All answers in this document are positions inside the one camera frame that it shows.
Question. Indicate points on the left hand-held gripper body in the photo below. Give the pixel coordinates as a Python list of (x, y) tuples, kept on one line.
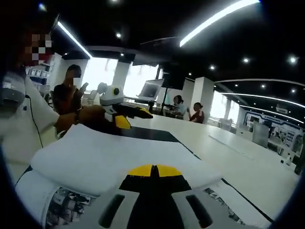
[(110, 95)]

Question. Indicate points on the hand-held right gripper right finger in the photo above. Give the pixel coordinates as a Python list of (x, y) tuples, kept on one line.
[(174, 183)]

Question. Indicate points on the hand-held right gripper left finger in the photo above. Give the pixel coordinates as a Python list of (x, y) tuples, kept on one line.
[(133, 183)]

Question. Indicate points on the person's left hand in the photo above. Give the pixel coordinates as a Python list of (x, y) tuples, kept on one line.
[(93, 117)]

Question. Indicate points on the silver open laptop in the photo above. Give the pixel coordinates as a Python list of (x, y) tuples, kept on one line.
[(150, 89)]

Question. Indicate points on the black screen on stand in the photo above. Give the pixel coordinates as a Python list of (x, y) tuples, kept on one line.
[(174, 80)]

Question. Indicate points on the white square pillar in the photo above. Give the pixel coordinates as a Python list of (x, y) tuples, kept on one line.
[(203, 100)]

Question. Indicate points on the grey chest-worn device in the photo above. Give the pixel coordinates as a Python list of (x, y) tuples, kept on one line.
[(12, 90)]

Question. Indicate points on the grey upright panel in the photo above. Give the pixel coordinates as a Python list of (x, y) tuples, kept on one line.
[(261, 134)]

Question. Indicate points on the small white table object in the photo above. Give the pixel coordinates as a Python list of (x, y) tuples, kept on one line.
[(288, 160)]

